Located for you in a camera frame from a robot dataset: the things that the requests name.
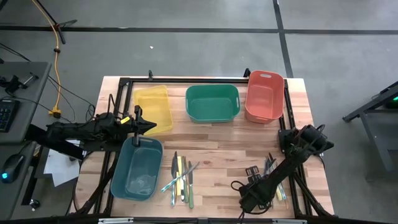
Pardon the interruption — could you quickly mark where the green plastic bin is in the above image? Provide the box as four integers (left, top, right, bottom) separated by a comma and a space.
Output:
185, 83, 241, 124

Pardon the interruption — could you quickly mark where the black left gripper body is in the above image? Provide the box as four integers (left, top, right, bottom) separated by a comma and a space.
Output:
117, 105, 144, 147

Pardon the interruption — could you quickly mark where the grey desk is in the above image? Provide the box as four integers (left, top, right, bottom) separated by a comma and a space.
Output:
0, 61, 53, 144
0, 141, 38, 220

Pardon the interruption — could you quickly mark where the black stand frame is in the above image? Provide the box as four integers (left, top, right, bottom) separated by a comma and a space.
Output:
21, 123, 86, 210

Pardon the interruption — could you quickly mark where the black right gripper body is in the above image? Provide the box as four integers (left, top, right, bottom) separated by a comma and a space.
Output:
238, 181, 272, 213

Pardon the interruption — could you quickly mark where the black computer mouse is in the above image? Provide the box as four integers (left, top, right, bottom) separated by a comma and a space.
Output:
1, 154, 25, 184

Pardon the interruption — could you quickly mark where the white paper sheet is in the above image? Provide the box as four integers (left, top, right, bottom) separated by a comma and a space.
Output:
43, 139, 82, 187

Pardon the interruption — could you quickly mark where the yellow extension cable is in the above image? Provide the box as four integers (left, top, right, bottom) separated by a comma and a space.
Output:
30, 0, 62, 119

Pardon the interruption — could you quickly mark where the blue plastic bin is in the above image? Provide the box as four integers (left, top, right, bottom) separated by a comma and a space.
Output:
110, 136, 164, 202

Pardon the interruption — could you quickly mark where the grey metal table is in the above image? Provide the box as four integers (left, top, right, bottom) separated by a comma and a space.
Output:
341, 80, 398, 172

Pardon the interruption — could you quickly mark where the black tripod stand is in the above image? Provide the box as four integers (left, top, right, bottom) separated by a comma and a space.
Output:
0, 0, 78, 45

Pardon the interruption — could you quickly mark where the black keyboard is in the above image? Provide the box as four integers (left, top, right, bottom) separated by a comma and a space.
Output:
0, 98, 20, 134

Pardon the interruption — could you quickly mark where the black desk device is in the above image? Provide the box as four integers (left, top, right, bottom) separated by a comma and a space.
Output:
0, 72, 40, 94

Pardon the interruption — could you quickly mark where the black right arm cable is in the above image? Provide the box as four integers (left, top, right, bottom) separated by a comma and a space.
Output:
231, 179, 248, 195

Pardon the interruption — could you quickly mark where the orange plastic bin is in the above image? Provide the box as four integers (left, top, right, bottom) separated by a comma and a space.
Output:
244, 70, 285, 125

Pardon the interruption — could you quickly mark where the yellow plastic bin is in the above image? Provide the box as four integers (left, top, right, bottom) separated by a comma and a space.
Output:
132, 84, 174, 136

